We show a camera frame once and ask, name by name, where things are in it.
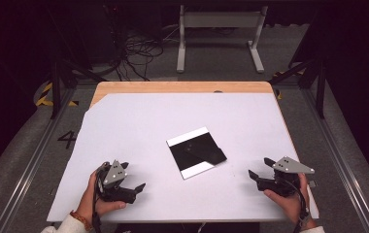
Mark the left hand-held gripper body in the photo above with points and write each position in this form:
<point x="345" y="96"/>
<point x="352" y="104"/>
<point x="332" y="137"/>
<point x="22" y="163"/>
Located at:
<point x="114" y="174"/>

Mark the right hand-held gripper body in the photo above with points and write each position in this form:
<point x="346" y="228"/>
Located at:
<point x="289" y="166"/>

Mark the person's right hand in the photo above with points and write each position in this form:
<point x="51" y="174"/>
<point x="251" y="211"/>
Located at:
<point x="289" y="204"/>

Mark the person's left hand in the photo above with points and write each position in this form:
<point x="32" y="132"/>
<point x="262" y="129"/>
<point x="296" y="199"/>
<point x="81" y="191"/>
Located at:
<point x="90" y="204"/>

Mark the small grey table clip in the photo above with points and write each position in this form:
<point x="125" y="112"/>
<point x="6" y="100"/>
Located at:
<point x="312" y="183"/>

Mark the white table cover sheet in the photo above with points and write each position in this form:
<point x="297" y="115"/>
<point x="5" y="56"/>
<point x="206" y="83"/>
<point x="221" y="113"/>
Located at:
<point x="147" y="129"/>

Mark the black metal stand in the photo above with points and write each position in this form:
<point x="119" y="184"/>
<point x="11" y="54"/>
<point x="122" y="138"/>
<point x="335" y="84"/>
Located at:
<point x="320" y="90"/>
<point x="55" y="90"/>

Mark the yellow black hazard tape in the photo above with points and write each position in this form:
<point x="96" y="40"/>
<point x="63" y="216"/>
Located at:
<point x="45" y="93"/>

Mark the white metal stand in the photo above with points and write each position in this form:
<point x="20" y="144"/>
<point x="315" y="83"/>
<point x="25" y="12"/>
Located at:
<point x="219" y="20"/>

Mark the aluminium floor rail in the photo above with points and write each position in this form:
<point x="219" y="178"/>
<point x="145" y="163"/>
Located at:
<point x="33" y="161"/>
<point x="341" y="161"/>

